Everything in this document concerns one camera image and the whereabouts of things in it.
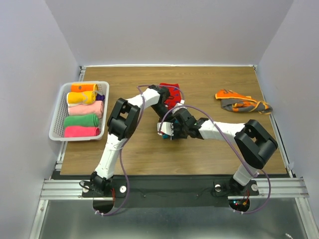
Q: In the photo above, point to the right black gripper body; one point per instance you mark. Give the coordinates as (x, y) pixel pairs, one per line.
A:
(180, 131)

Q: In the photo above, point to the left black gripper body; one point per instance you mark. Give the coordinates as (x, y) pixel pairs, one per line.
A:
(160, 110)

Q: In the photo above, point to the teal red-trimmed towel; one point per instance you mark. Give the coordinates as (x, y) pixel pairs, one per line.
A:
(170, 102)

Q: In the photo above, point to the yellow patterned towel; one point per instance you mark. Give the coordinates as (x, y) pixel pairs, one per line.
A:
(86, 97)

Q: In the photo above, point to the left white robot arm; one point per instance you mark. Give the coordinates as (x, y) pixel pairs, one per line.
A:
(122, 123)

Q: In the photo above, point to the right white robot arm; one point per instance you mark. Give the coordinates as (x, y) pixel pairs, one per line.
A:
(252, 144)

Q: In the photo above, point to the grey orange-trimmed towel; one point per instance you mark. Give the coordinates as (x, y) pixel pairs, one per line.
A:
(235, 102)

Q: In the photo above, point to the purple rolled towel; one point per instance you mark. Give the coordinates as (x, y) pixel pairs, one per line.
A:
(100, 97)

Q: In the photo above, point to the light pink rolled towel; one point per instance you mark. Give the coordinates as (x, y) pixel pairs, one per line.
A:
(96, 108)

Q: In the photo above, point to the green rolled towel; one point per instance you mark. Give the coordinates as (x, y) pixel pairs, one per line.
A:
(90, 120)

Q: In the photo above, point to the orange rolled towel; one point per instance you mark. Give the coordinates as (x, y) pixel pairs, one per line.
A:
(80, 87)

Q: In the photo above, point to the hot pink rolled towel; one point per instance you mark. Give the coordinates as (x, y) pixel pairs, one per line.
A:
(81, 131)

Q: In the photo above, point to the white plastic basket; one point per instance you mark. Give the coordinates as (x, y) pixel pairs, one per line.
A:
(56, 132)

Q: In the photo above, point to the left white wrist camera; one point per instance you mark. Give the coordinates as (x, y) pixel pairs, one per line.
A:
(178, 106)

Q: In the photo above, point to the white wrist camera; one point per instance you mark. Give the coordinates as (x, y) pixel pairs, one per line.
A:
(165, 128)
(178, 106)

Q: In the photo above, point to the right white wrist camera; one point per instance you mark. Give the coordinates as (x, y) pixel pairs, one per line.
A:
(165, 128)

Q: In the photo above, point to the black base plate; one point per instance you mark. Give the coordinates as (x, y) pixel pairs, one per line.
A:
(168, 191)

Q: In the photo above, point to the aluminium frame rail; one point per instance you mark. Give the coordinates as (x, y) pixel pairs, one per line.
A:
(61, 190)

